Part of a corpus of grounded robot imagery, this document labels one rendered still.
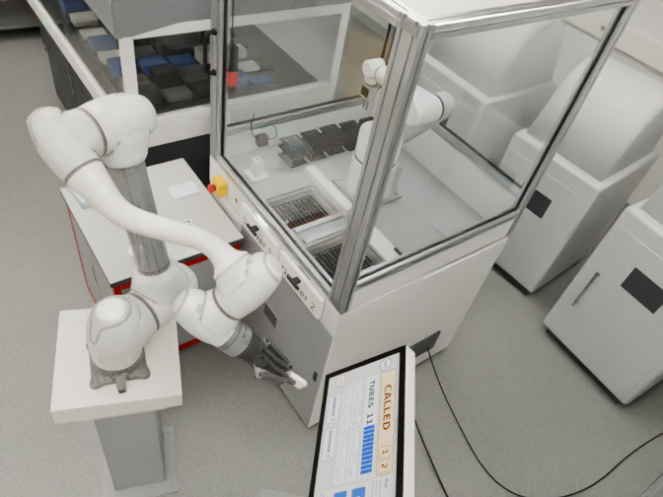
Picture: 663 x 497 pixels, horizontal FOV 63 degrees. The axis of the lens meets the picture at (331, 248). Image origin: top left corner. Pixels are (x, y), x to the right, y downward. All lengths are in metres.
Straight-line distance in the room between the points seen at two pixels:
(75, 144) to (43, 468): 1.66
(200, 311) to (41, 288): 2.05
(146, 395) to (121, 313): 0.31
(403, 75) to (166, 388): 1.20
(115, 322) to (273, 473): 1.23
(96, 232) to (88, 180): 1.04
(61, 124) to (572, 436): 2.75
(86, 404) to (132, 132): 0.85
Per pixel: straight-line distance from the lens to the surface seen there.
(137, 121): 1.53
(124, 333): 1.72
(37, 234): 3.61
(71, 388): 1.91
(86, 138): 1.46
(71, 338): 2.02
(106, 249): 2.37
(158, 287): 1.77
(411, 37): 1.32
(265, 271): 1.26
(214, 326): 1.35
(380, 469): 1.46
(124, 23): 2.48
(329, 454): 1.60
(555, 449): 3.14
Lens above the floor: 2.45
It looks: 45 degrees down
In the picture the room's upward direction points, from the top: 13 degrees clockwise
